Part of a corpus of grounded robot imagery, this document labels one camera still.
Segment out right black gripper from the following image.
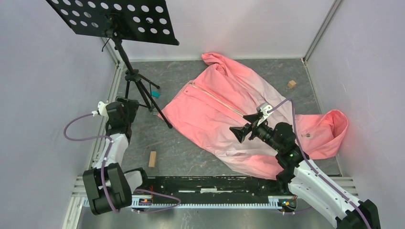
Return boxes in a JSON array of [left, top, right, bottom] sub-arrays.
[[229, 113, 282, 152]]

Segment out pink zip jacket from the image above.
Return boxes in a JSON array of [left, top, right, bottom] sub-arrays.
[[162, 52, 349, 180]]

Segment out black perforated music stand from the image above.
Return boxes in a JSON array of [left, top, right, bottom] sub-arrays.
[[47, 0, 180, 128]]

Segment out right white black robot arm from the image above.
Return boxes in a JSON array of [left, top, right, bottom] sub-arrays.
[[229, 114, 381, 229]]

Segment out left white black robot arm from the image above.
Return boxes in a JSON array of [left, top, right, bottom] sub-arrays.
[[83, 96, 150, 215]]

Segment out small teal block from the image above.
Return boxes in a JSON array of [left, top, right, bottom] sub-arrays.
[[150, 91, 160, 98]]

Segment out long wooden block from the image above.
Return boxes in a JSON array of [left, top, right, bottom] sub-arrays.
[[148, 151, 157, 168]]

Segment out small wooden cube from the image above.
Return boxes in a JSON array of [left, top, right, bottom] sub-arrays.
[[287, 80, 297, 89]]

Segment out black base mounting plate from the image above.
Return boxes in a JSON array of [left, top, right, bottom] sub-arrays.
[[142, 176, 293, 204]]

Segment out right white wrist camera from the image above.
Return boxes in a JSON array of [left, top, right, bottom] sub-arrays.
[[256, 103, 273, 126]]

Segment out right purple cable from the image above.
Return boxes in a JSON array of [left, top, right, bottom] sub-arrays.
[[270, 98, 373, 229]]

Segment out white slotted cable duct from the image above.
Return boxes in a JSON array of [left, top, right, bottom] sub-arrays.
[[129, 196, 287, 210]]

